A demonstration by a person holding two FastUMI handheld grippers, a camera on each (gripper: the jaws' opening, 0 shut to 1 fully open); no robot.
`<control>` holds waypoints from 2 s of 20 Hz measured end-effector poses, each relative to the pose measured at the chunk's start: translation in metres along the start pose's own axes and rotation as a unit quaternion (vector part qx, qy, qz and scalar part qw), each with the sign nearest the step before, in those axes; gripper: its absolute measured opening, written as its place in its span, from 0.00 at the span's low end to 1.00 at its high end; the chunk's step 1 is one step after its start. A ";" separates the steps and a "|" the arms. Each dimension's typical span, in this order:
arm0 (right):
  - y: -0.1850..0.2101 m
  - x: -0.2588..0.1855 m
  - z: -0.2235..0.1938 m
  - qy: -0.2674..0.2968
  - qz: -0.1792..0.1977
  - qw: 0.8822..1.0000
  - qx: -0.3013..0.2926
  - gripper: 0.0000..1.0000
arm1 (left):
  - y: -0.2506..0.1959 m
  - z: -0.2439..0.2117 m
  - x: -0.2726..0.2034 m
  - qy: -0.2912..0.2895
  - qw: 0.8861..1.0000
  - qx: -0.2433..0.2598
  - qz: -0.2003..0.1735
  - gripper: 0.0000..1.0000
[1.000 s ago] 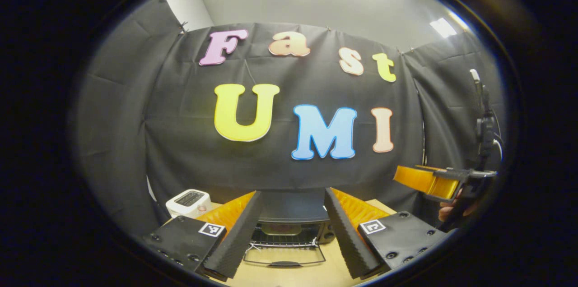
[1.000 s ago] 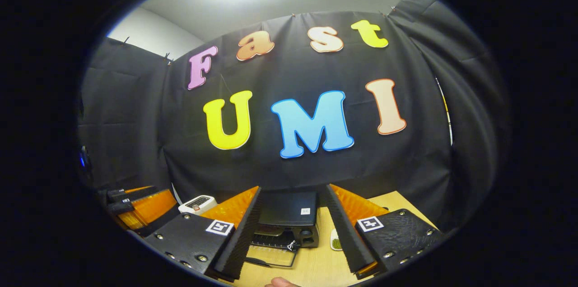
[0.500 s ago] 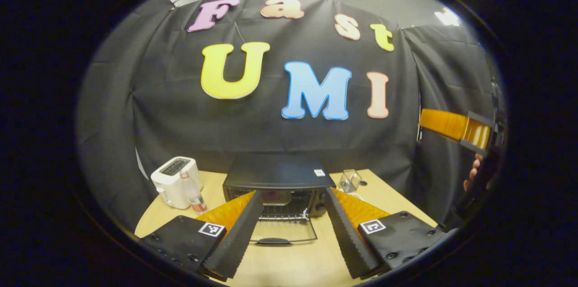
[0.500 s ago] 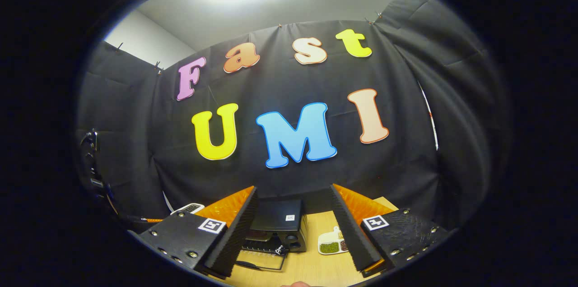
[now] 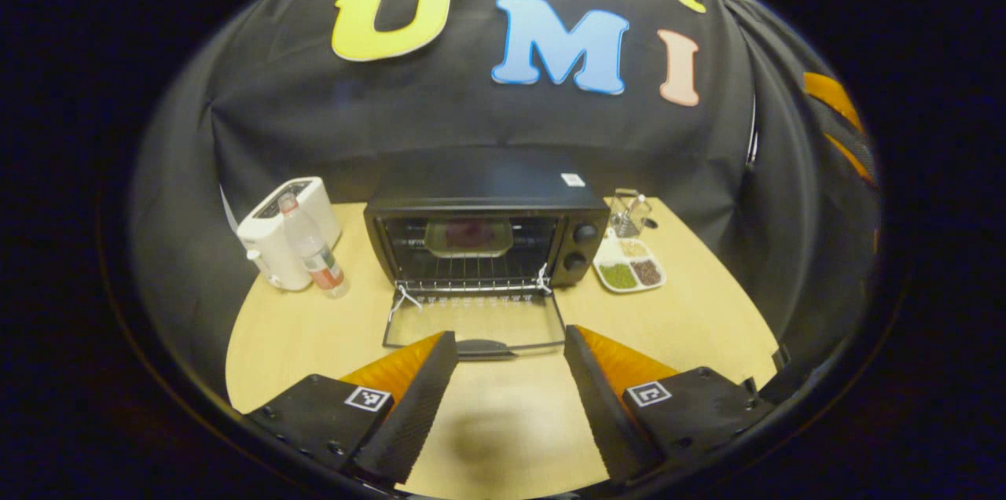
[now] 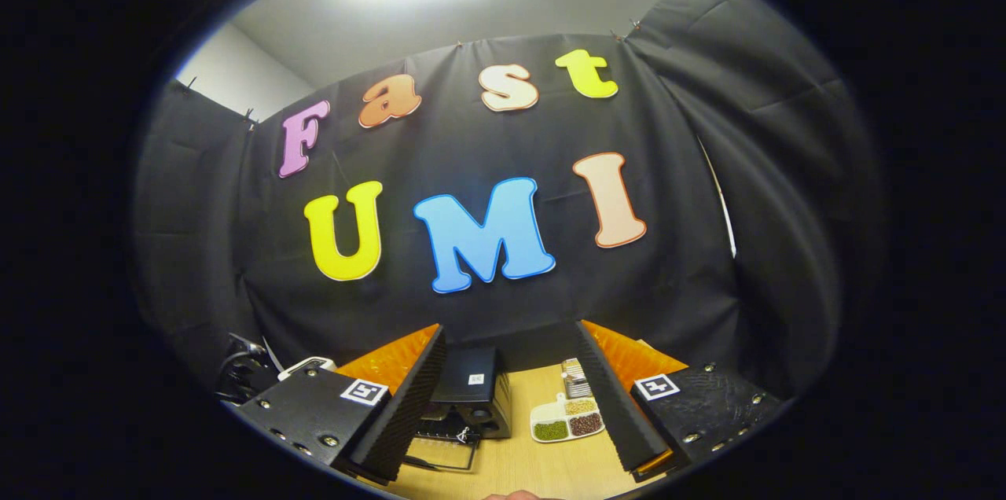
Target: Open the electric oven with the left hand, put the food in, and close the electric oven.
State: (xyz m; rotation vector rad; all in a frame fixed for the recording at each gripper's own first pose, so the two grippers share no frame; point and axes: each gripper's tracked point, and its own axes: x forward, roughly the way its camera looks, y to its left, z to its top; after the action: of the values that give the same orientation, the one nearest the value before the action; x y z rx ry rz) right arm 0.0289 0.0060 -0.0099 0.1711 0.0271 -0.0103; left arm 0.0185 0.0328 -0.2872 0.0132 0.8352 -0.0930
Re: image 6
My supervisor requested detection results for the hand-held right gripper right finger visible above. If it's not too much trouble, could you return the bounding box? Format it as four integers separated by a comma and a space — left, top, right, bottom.
572, 319, 787, 483

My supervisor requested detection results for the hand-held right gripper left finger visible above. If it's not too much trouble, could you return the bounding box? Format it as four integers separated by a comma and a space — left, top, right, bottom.
236, 325, 447, 485

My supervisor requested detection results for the black electric oven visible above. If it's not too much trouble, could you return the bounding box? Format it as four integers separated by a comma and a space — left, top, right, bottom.
409, 346, 512, 474

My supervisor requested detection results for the divided white plate of beans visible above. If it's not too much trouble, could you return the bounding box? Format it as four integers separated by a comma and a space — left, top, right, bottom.
530, 394, 607, 444

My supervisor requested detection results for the white toaster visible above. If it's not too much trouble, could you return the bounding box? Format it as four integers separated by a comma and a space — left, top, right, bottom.
277, 357, 337, 382

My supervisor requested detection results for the black backdrop cloth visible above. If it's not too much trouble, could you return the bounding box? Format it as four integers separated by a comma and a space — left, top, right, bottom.
132, 0, 885, 399

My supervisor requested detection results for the wire mesh basket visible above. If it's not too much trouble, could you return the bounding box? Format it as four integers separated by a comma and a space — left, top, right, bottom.
561, 358, 593, 400

